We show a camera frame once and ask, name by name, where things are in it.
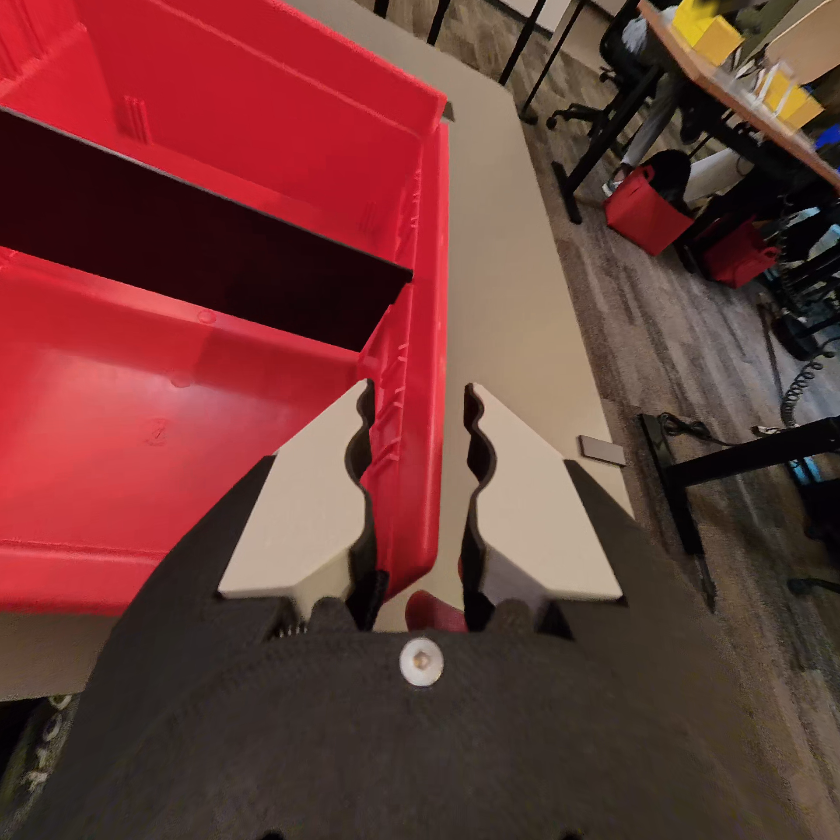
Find wooden table black frame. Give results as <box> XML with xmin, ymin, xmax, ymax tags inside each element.
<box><xmin>551</xmin><ymin>0</ymin><xmax>840</xmax><ymax>227</ymax></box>

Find black bin divider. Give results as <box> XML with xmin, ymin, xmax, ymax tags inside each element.
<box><xmin>0</xmin><ymin>107</ymin><xmax>416</xmax><ymax>353</ymax></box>

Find small grey rectangular pad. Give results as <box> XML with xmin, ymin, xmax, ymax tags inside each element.
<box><xmin>579</xmin><ymin>435</ymin><xmax>627</xmax><ymax>468</ymax></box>

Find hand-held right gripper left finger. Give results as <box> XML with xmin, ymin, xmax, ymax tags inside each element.
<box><xmin>217</xmin><ymin>378</ymin><xmax>380</xmax><ymax>626</ymax></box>

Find black table leg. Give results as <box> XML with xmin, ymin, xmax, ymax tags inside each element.
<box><xmin>497</xmin><ymin>0</ymin><xmax>549</xmax><ymax>126</ymax></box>

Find black coiled cable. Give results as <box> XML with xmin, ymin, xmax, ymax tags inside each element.
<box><xmin>780</xmin><ymin>356</ymin><xmax>829</xmax><ymax>429</ymax></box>

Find yellow box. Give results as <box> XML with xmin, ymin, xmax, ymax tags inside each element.
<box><xmin>755</xmin><ymin>69</ymin><xmax>826</xmax><ymax>131</ymax></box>
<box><xmin>671</xmin><ymin>0</ymin><xmax>747</xmax><ymax>68</ymax></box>

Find black office chair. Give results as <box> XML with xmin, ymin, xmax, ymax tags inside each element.
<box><xmin>545</xmin><ymin>13</ymin><xmax>664</xmax><ymax>132</ymax></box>

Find red storage bag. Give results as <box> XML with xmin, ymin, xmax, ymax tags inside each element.
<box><xmin>604</xmin><ymin>164</ymin><xmax>698</xmax><ymax>258</ymax></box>
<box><xmin>701</xmin><ymin>217</ymin><xmax>783</xmax><ymax>290</ymax></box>

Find red plastic bin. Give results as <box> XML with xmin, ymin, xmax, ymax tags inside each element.
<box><xmin>0</xmin><ymin>0</ymin><xmax>454</xmax><ymax>616</ymax></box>

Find person's right hand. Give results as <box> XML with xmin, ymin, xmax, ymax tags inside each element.
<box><xmin>406</xmin><ymin>588</ymin><xmax>468</xmax><ymax>633</ymax></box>

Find dark patterned cloth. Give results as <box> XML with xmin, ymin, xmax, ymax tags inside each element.
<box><xmin>0</xmin><ymin>689</ymin><xmax>83</xmax><ymax>840</ymax></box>

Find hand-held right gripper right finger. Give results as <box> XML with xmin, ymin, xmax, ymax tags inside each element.
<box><xmin>461</xmin><ymin>382</ymin><xmax>624</xmax><ymax>626</ymax></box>

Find black desk leg frame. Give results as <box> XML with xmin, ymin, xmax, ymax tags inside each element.
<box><xmin>638</xmin><ymin>412</ymin><xmax>840</xmax><ymax>614</ymax></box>

